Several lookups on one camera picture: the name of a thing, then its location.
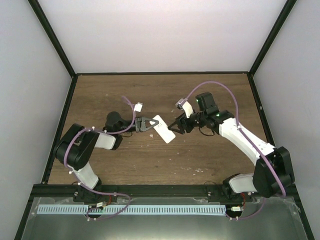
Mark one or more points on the metal front plate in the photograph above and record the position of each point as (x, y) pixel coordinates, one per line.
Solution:
(271, 219)

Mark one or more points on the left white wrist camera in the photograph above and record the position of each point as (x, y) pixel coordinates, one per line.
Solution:
(138, 107)

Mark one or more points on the black aluminium frame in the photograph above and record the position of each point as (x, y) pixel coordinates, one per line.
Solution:
(44, 190)

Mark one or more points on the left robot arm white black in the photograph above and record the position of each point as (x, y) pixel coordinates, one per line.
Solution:
(76, 146)

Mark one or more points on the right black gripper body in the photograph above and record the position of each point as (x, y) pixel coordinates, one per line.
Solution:
(189, 127)

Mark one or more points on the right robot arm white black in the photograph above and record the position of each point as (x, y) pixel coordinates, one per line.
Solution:
(273, 170)

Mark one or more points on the white remote control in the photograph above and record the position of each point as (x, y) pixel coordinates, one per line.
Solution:
(162, 129)

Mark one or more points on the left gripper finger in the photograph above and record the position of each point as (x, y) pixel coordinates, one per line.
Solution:
(150, 120)
(150, 125)

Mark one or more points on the light blue slotted cable duct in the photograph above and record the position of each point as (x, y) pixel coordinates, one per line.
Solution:
(72, 209)

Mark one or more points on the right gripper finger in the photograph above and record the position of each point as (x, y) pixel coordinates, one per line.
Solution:
(179, 131)
(178, 123)

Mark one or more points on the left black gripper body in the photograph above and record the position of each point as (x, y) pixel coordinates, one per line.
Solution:
(138, 124)

